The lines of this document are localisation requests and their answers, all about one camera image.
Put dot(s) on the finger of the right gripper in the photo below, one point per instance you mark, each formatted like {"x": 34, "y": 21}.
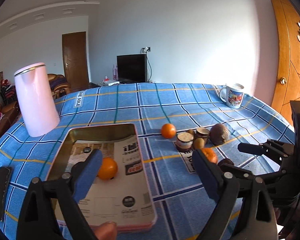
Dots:
{"x": 230, "y": 171}
{"x": 259, "y": 149}

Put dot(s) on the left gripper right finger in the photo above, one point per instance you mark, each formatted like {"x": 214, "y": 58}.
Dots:
{"x": 256, "y": 219}

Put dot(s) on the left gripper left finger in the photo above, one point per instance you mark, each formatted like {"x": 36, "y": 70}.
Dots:
{"x": 37, "y": 219}

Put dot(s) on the orange mandarin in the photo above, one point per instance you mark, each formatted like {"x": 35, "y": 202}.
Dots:
{"x": 210, "y": 154}
{"x": 108, "y": 169}
{"x": 168, "y": 131}

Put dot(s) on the person's left hand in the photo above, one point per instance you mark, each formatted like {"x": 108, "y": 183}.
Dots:
{"x": 106, "y": 231}

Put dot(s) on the purple round passion fruit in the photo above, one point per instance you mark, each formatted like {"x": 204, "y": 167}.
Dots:
{"x": 219, "y": 134}

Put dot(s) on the small green-brown kiwi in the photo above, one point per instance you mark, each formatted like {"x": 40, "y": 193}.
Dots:
{"x": 198, "y": 143}

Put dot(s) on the brown cup white filling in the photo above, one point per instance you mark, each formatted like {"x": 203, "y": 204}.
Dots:
{"x": 184, "y": 141}

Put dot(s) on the light wooden door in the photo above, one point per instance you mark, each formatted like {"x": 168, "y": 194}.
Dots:
{"x": 287, "y": 86}

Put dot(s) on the white cartoon printed mug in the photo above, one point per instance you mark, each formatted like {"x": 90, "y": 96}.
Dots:
{"x": 232, "y": 95}

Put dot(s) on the blue plaid tablecloth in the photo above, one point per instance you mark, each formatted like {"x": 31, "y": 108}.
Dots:
{"x": 180, "y": 200}

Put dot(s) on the pink rectangular tin box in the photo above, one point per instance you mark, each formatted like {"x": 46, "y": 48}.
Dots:
{"x": 120, "y": 190}

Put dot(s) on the pink electric kettle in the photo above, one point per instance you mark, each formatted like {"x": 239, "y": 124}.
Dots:
{"x": 35, "y": 99}

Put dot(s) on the brown leather sofa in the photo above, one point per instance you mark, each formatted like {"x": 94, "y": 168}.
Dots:
{"x": 10, "y": 113}

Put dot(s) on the brown leather armchair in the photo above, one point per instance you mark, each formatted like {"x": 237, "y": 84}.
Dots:
{"x": 58, "y": 85}

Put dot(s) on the black television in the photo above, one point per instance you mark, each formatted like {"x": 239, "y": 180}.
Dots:
{"x": 132, "y": 68}

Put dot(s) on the low tv stand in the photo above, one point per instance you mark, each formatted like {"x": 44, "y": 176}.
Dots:
{"x": 108, "y": 83}

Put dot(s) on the dark brown interior door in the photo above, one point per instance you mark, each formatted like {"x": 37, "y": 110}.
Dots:
{"x": 74, "y": 49}

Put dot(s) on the wall socket with cable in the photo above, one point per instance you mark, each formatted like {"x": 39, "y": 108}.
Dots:
{"x": 145, "y": 51}

